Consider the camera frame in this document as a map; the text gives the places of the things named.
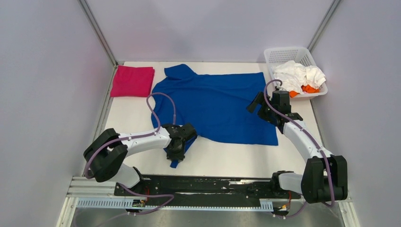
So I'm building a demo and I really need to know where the blue t shirt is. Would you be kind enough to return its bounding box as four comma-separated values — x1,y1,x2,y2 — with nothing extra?
151,64,279,169

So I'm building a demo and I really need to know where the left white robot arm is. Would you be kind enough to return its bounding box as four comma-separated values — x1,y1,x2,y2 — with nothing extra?
83,93,270,195

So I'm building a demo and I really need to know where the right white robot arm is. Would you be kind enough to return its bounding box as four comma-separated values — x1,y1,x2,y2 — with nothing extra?
247,90,348,203

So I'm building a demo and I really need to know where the white crumpled t shirt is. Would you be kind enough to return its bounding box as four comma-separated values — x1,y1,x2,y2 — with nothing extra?
272,61,326,95

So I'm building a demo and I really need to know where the white plastic basket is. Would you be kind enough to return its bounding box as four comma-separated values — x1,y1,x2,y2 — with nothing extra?
263,47,328,100

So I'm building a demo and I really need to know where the orange garment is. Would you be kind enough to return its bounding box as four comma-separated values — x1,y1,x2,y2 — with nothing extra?
289,85,320,98

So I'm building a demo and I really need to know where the folded pink t shirt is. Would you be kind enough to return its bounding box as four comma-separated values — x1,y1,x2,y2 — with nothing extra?
110,65,155,97

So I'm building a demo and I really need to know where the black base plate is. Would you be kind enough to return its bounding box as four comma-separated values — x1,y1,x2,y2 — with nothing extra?
131,175,301,205

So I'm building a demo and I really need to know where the white slotted cable duct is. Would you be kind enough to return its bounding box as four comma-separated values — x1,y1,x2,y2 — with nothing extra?
76,198,274,212

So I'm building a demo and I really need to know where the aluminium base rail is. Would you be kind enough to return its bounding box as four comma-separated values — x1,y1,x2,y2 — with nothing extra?
66,177,353,203

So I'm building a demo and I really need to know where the right aluminium frame post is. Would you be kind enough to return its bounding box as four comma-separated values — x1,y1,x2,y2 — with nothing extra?
307,0,342,52

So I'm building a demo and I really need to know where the aluminium frame post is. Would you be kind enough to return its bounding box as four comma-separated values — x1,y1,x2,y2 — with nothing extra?
307,0,342,52
78,0,118,68

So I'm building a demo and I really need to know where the left aluminium frame post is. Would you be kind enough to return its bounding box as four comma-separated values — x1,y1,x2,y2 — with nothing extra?
78,0,118,68

